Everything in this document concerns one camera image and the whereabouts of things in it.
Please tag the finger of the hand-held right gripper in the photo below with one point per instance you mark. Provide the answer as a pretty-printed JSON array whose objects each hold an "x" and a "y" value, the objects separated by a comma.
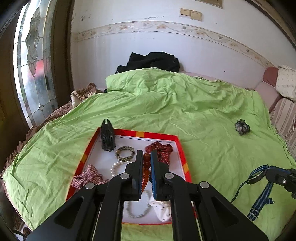
[{"x": 279, "y": 177}]

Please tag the black grey scrunchie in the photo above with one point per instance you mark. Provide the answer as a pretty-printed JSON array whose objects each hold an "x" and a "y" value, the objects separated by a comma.
[{"x": 242, "y": 127}]

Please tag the black hair claw clip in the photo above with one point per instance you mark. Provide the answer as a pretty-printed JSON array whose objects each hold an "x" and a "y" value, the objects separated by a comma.
[{"x": 107, "y": 136}]

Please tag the red white checkered scrunchie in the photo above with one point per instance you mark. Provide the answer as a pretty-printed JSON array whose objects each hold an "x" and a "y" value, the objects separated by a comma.
[{"x": 86, "y": 176}]

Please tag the black garment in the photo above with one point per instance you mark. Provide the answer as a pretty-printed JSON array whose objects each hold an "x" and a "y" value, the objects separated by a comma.
[{"x": 150, "y": 62}]

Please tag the striped bed sheet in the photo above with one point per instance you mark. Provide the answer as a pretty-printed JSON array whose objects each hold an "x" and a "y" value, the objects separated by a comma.
[{"x": 285, "y": 118}]

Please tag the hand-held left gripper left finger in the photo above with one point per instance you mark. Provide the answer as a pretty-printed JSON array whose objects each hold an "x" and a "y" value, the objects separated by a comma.
[{"x": 140, "y": 173}]

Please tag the green blanket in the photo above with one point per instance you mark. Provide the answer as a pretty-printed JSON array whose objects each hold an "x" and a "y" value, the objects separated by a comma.
[{"x": 161, "y": 102}]

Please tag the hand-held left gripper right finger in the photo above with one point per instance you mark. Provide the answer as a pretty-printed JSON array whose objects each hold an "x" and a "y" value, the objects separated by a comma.
[{"x": 153, "y": 173}]

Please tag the stained glass door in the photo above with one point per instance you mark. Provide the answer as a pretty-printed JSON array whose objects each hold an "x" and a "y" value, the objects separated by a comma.
[{"x": 32, "y": 64}]

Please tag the tan patterned blanket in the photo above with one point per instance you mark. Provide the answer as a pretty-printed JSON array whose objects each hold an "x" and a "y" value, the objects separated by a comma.
[{"x": 82, "y": 92}]

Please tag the white pillow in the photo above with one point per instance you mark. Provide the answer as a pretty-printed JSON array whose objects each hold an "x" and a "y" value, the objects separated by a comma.
[{"x": 286, "y": 81}]

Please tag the brown fuzzy blanket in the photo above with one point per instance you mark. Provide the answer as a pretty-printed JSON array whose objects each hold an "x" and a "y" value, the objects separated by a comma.
[{"x": 34, "y": 129}]

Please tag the beige wall switch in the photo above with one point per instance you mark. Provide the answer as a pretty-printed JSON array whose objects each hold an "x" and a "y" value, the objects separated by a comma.
[
  {"x": 196, "y": 15},
  {"x": 185, "y": 12}
]

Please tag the dark red patterned scrunchie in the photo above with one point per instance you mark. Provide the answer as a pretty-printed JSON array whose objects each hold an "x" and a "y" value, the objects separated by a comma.
[{"x": 161, "y": 150}]

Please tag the red tray with white inside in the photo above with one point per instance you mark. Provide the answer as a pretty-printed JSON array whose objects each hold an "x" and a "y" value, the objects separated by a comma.
[{"x": 101, "y": 160}]

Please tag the pink cushion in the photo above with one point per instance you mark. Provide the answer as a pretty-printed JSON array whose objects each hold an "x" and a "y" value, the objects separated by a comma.
[{"x": 270, "y": 76}]

